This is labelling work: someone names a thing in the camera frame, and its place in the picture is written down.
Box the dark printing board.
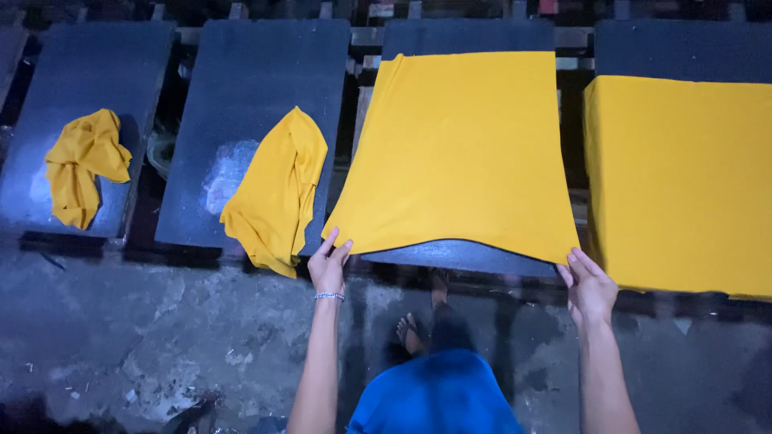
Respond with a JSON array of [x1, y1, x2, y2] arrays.
[[593, 19, 772, 84], [361, 18, 558, 278], [154, 18, 352, 256], [0, 22, 176, 240]]

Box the crumpled small yellow cloth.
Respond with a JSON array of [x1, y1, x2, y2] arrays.
[[45, 108, 133, 231]]

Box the person's right hand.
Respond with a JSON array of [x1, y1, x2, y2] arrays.
[[556, 247, 620, 330]]

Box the person's blue shirt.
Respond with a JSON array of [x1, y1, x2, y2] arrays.
[[347, 348, 524, 434]]

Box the person's left hand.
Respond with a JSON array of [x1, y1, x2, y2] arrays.
[[308, 227, 354, 296]]

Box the yellow cloth covering board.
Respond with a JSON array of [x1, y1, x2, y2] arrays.
[[583, 75, 772, 302]]

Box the crumpled long yellow cloth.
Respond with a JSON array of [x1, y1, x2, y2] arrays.
[[220, 106, 329, 279]]

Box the metal frame rack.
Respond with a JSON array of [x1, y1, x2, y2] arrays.
[[0, 0, 772, 200]]

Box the person's foot in sandal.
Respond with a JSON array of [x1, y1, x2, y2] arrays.
[[396, 312, 427, 356]]

